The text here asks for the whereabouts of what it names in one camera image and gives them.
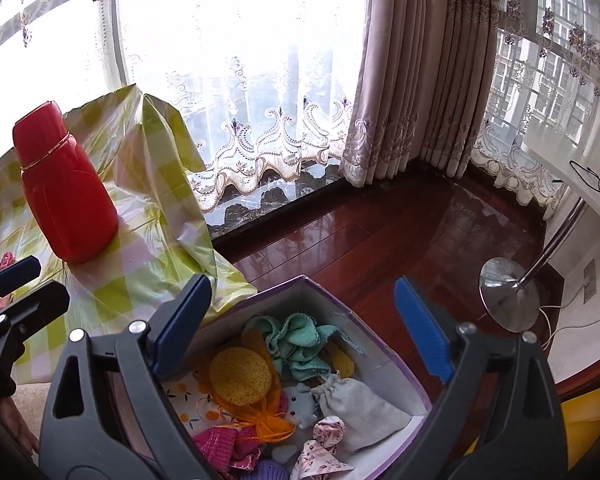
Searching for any white floral fabric pouch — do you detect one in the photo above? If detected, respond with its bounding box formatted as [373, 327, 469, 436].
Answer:
[162, 372, 238, 437]

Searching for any magenta knitted cloth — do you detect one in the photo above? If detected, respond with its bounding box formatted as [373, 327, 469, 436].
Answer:
[193, 426, 262, 479]

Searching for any grey drawstring cloth bag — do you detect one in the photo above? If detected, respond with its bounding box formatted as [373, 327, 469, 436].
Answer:
[311, 374, 412, 453]

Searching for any round sponge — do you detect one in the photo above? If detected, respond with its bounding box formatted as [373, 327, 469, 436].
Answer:
[207, 328, 296, 443]

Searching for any purple knitted sock roll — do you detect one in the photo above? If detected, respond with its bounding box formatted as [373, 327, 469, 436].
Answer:
[250, 458, 289, 480]

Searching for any red patterned knotted cloth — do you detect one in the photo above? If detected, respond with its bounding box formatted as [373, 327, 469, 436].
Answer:
[289, 416, 354, 480]

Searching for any blue plush pig pouch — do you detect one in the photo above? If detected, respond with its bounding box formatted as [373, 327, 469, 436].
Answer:
[271, 382, 318, 465]

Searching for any teal green towel cloth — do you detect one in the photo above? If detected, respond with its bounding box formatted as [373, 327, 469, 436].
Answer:
[242, 312, 363, 382]

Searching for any yellow square sponge with hole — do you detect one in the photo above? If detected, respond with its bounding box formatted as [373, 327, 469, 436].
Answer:
[324, 341, 355, 378]

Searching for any person's left hand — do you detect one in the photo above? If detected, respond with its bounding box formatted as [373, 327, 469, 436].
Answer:
[0, 398, 40, 457]

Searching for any pink rolled sock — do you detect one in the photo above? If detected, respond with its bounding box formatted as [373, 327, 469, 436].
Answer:
[0, 252, 16, 270]

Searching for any beige velvet cushion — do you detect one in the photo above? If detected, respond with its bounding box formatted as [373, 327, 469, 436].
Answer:
[12, 382, 50, 438]

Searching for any yellow object bottom right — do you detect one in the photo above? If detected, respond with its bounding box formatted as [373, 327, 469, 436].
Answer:
[462, 381, 600, 470]

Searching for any red plastic thermos jug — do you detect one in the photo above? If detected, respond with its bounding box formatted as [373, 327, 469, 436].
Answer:
[12, 101, 118, 264]

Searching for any chrome floor lamp stand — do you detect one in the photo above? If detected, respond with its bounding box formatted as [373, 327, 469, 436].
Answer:
[479, 198, 588, 334]

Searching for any white cardboard box purple rim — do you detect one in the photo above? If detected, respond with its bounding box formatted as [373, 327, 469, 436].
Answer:
[190, 275, 431, 480]

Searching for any green checked plastic tablecloth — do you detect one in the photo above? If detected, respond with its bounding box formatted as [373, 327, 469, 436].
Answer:
[0, 86, 257, 385]

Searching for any white lace sheer curtain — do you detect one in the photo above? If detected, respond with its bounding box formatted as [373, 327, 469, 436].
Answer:
[0, 0, 366, 211]

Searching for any beige drape curtain centre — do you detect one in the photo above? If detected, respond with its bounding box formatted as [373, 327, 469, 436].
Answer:
[340, 0, 500, 188]

